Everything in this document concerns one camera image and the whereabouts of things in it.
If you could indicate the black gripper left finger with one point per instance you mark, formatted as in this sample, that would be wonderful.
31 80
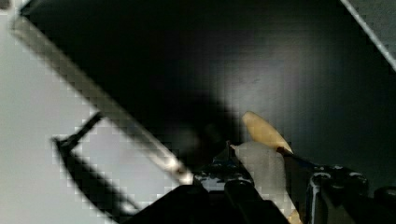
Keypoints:
222 192

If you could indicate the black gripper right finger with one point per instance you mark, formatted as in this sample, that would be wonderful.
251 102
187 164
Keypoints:
333 194

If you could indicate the peeled plush banana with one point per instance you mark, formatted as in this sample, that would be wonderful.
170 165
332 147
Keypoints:
265 165

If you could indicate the black toaster oven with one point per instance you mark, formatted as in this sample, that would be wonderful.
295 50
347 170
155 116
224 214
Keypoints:
177 76

